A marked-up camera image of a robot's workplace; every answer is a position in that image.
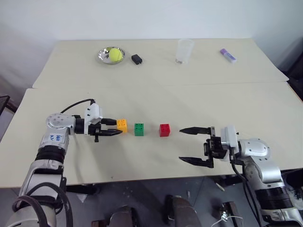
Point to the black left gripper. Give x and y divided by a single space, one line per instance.
93 130

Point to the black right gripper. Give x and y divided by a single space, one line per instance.
215 149

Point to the yellow studded cube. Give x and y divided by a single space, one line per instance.
122 125

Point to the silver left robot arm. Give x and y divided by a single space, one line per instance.
54 151

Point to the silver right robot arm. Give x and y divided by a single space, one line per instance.
262 163

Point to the green studded cube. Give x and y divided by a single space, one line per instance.
139 130

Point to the red studded cube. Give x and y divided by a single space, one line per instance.
165 130

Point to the white label with blue writing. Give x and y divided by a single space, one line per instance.
55 137

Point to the shiny metal bowl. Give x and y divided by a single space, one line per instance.
102 56

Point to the yellow tennis ball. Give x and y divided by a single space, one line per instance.
115 55

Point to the small black box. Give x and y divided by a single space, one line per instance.
136 59

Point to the clear drinking glass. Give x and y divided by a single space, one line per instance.
184 50

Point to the purple and white marker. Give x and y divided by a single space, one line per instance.
228 55

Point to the black crate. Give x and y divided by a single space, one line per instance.
4 104

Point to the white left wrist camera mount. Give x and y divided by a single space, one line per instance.
94 114

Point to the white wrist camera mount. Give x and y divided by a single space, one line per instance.
229 137
94 114

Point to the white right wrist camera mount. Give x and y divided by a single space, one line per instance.
229 137

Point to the black table frame bar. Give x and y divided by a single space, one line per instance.
80 189

